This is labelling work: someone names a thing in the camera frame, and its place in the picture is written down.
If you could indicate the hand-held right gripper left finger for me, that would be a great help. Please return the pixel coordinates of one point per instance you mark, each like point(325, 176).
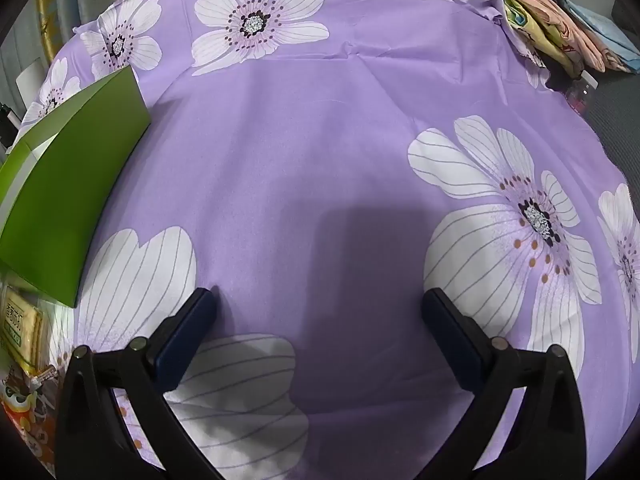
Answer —
point(185, 342)

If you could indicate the light blue cloth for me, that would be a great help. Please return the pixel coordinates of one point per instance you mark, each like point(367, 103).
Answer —
point(620, 40)

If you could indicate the gold patterned curtain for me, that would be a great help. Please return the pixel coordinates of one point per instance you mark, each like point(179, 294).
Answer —
point(47, 25)

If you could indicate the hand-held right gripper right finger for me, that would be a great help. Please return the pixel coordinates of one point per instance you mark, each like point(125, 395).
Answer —
point(450, 342)

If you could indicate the white panel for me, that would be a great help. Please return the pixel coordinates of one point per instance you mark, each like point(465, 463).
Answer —
point(32, 85)

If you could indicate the clear plastic bottle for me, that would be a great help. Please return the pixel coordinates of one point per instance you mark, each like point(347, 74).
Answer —
point(580, 92)

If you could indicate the orange snack packet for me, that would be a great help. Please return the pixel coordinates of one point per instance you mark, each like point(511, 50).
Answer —
point(20, 410)

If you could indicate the green cardboard box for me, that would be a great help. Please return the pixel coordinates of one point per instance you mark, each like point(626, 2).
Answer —
point(75, 185)

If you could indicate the cracker packet green label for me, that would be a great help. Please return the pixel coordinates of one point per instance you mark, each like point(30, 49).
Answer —
point(20, 325)

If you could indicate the purple floral cloth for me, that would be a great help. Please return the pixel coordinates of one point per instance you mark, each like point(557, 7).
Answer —
point(320, 135)

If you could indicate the pile of folded cloths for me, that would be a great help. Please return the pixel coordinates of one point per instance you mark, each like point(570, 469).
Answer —
point(530, 5)

